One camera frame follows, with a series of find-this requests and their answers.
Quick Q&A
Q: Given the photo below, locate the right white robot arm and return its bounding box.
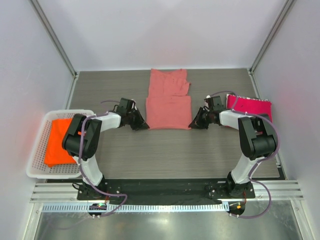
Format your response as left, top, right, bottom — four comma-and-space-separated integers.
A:
189, 96, 280, 199

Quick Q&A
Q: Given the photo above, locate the purple cable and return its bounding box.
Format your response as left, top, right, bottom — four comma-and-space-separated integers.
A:
56, 99, 128, 230
206, 90, 280, 220

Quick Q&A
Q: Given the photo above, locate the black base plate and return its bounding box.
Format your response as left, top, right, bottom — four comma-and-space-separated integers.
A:
72, 178, 256, 206

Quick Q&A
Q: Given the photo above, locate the aluminium frame post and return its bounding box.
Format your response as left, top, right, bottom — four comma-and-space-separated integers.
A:
248, 0, 297, 75
29, 0, 77, 78

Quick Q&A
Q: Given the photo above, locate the slotted cable duct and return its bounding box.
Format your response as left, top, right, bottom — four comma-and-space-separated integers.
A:
42, 202, 229, 214

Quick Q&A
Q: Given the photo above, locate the orange t shirt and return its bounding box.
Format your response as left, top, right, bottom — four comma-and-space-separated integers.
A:
44, 118, 76, 168

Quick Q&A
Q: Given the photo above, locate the salmon pink t shirt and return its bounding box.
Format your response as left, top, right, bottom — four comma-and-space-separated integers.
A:
145, 69, 192, 130

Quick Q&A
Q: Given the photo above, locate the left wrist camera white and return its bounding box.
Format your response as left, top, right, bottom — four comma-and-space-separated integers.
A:
132, 99, 138, 110

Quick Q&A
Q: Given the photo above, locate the striped folded shirt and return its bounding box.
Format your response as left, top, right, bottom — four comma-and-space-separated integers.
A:
226, 93, 269, 103

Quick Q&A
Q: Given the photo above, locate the white plastic basket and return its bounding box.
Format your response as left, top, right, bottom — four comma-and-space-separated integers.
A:
26, 109, 94, 180

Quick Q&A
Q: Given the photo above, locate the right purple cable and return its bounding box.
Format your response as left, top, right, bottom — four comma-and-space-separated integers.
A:
206, 90, 280, 220

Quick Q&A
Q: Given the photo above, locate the left aluminium frame post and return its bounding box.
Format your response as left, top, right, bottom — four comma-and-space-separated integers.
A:
29, 0, 77, 78

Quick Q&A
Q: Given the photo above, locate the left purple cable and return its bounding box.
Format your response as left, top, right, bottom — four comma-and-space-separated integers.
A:
56, 99, 128, 230

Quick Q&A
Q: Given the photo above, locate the right aluminium frame post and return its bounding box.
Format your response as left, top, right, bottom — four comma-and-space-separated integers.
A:
248, 0, 297, 75

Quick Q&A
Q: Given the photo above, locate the folded magenta t shirt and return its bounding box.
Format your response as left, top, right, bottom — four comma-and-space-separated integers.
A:
220, 96, 273, 130

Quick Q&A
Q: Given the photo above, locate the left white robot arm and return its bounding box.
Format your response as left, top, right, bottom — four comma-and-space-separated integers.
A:
62, 98, 150, 200

